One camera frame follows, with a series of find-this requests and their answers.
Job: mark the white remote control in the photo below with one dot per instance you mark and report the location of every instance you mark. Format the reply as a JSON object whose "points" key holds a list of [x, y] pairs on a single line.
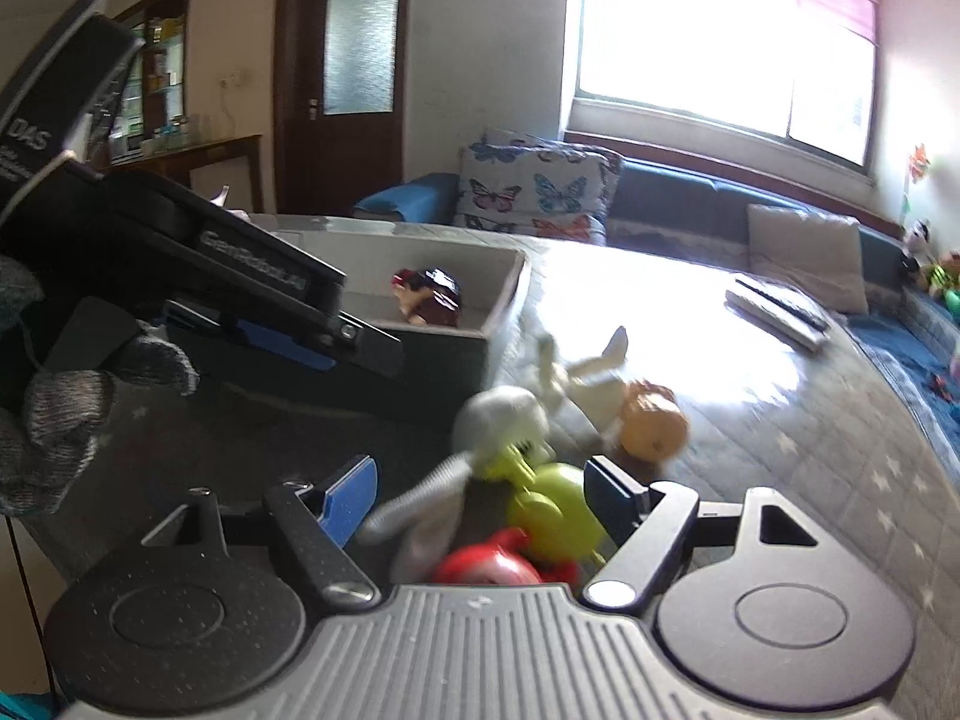
{"points": [[772, 319]]}

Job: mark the grey skeleton doll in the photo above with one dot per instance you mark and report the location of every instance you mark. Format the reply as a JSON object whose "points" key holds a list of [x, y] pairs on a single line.
{"points": [[499, 420]]}

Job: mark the dark wooden door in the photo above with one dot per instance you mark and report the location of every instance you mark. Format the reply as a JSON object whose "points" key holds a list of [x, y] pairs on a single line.
{"points": [[300, 75]]}

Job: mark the grey quilted desktop cover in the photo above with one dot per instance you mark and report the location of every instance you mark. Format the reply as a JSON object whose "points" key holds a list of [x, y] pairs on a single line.
{"points": [[750, 427]]}

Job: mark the green plush toy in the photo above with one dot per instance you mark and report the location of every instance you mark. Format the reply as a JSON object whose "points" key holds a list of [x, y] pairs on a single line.
{"points": [[945, 277]]}

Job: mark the black white plush toy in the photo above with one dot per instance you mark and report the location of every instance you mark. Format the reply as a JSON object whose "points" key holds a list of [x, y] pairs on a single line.
{"points": [[917, 244]]}

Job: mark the orange peanut toy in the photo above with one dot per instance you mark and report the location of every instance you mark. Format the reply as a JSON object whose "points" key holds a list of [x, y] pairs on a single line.
{"points": [[654, 424]]}

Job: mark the wooden sideboard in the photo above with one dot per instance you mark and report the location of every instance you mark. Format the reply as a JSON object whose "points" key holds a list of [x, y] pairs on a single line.
{"points": [[202, 157]]}

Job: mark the grey storage box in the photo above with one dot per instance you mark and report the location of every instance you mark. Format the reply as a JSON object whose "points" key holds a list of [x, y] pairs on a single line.
{"points": [[450, 367]]}

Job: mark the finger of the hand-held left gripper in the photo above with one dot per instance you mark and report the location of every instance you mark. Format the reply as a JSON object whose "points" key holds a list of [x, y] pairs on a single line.
{"points": [[285, 345], [371, 351]]}

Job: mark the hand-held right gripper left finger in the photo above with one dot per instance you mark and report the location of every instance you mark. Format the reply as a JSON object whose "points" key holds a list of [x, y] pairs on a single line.
{"points": [[349, 499]]}

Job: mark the pink window blind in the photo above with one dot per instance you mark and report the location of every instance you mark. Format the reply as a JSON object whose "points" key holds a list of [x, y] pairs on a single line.
{"points": [[836, 4]]}

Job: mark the butterfly print pillow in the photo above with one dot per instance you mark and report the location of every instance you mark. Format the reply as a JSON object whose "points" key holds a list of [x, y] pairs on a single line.
{"points": [[536, 191]]}

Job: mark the red plastic toy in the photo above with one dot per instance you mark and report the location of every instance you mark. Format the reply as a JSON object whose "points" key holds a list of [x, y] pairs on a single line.
{"points": [[484, 566]]}

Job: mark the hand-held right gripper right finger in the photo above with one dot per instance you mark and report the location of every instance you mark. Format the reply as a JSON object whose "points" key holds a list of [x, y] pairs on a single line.
{"points": [[611, 499]]}

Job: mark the white pillow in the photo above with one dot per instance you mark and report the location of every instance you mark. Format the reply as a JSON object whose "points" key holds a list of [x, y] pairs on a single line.
{"points": [[810, 255]]}

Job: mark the wooden display shelf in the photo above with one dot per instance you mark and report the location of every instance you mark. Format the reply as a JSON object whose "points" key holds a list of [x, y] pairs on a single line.
{"points": [[161, 67]]}

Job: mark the colourful wall sticker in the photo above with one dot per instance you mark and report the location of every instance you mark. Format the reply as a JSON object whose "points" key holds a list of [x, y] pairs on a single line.
{"points": [[916, 165]]}

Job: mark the white rabbit toy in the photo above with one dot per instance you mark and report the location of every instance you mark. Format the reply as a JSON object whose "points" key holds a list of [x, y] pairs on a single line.
{"points": [[592, 390]]}

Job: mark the dark remote control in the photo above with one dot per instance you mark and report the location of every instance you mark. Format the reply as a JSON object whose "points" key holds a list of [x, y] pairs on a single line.
{"points": [[787, 304]]}

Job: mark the large window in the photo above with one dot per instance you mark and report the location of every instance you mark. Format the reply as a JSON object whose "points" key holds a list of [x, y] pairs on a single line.
{"points": [[697, 37]]}

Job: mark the dark brown toy figure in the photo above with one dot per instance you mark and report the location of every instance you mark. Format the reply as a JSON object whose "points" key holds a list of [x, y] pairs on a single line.
{"points": [[431, 296]]}

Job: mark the person's left hand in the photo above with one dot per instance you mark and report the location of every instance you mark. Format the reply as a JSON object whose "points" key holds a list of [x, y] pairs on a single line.
{"points": [[64, 420]]}

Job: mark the blue sofa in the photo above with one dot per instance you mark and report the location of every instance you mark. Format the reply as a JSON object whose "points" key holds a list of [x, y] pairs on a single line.
{"points": [[675, 195]]}

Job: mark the yellow-green plastic toy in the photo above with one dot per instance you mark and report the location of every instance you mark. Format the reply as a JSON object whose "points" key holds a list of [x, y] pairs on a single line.
{"points": [[555, 506]]}

